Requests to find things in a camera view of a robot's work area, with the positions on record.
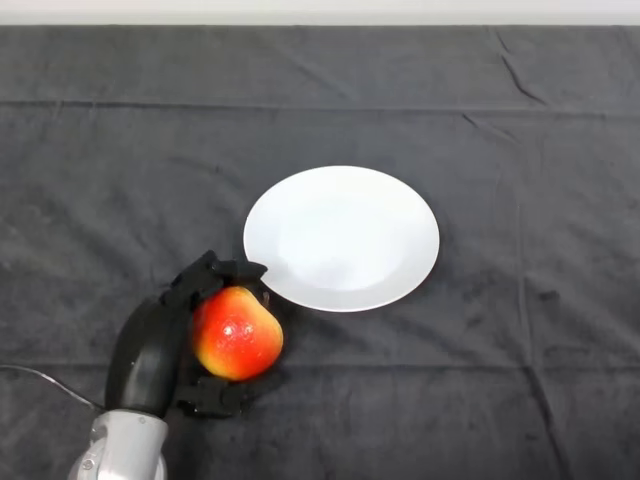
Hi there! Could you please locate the white round plate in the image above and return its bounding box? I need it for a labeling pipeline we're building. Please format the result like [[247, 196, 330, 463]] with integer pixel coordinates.
[[243, 165, 441, 313]]

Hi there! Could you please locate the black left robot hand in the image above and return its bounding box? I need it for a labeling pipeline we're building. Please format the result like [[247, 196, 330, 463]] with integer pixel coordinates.
[[104, 249, 269, 420]]

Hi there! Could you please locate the black cloth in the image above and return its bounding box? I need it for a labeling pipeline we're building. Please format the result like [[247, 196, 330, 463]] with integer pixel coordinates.
[[0, 24, 640, 480]]

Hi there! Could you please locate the red yellow apple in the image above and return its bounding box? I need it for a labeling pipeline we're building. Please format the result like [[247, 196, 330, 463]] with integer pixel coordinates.
[[192, 286, 285, 383]]

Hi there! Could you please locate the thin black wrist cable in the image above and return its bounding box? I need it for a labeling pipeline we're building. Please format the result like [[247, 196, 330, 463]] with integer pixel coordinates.
[[0, 364, 106, 414]]

